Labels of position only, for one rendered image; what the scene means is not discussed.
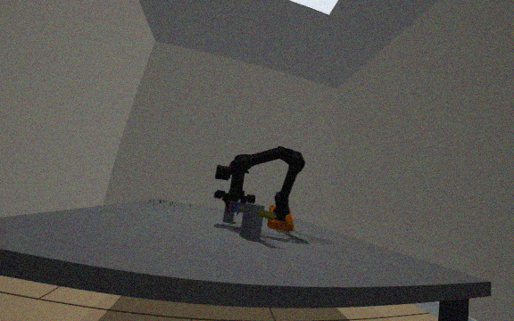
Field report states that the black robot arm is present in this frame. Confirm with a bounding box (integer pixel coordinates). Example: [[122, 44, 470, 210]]
[[215, 146, 305, 221]]

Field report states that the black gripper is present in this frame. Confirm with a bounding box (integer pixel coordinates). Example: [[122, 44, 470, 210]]
[[214, 181, 255, 213]]

